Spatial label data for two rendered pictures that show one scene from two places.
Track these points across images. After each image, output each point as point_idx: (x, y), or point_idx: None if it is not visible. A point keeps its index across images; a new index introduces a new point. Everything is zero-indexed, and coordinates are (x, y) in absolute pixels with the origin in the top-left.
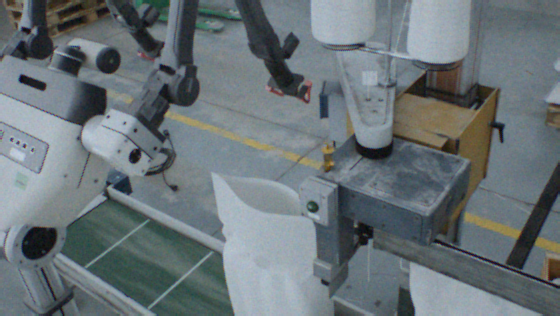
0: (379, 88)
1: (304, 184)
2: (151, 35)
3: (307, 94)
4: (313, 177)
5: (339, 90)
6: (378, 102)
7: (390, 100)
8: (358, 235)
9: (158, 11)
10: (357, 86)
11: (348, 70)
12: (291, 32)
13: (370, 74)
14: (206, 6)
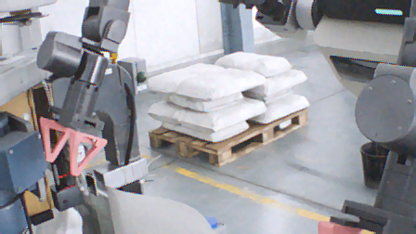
0: (19, 55)
1: (141, 58)
2: (386, 166)
3: (49, 143)
4: (130, 61)
5: (7, 135)
6: (39, 47)
7: (27, 49)
8: (91, 175)
9: (357, 100)
10: (34, 55)
11: (18, 64)
12: (48, 32)
13: (4, 62)
14: None
